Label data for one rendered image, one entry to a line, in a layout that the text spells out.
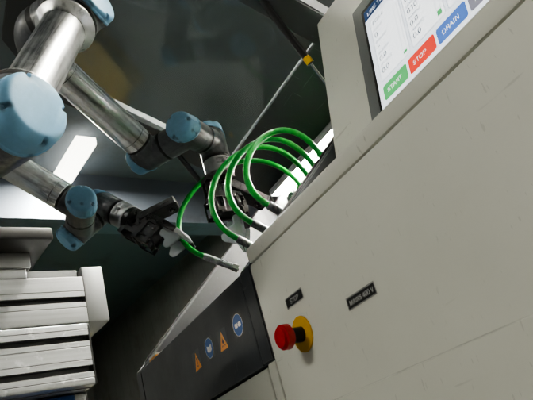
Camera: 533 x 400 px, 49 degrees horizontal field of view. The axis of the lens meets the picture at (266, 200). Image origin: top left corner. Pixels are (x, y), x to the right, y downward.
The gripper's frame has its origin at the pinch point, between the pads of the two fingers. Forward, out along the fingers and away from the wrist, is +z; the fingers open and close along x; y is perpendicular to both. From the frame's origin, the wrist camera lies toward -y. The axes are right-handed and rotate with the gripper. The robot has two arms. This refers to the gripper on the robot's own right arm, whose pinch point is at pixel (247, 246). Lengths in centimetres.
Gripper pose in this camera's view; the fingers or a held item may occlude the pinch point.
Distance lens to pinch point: 143.6
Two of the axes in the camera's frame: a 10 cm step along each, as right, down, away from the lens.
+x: 4.4, -4.9, -7.6
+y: -8.6, 0.2, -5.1
